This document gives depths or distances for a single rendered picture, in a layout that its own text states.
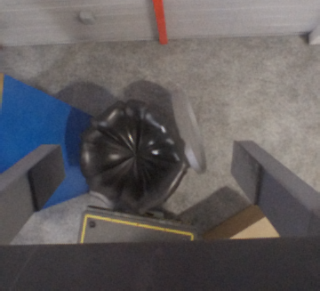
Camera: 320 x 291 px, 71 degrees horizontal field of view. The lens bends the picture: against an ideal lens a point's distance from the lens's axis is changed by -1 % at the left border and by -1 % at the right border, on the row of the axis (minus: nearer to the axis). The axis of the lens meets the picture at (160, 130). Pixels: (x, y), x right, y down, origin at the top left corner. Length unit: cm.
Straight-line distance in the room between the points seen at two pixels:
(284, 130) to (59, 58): 184
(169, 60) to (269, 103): 82
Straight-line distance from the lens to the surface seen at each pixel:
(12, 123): 107
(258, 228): 150
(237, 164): 16
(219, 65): 184
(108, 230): 149
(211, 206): 172
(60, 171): 17
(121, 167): 117
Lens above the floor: 168
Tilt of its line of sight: 81 degrees down
